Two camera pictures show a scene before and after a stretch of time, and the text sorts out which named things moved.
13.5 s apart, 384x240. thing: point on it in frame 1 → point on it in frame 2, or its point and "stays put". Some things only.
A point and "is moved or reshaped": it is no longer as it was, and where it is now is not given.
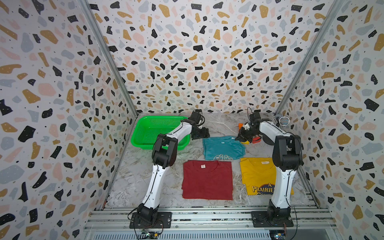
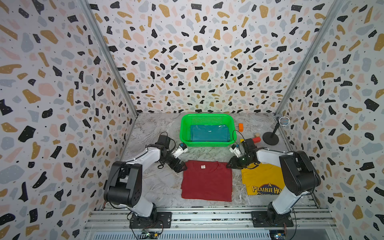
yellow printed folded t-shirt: [259, 174] stays put
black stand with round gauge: [280, 120] stays put
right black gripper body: [246, 135] → [240, 162]
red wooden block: [256, 140] stays put
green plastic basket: [145, 129] → [188, 119]
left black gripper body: [201, 133] → [172, 162]
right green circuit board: [277, 234] stays put
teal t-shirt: [223, 148] is moved or reshaped
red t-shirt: [209, 179] stays put
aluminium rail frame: [210, 223] stays put
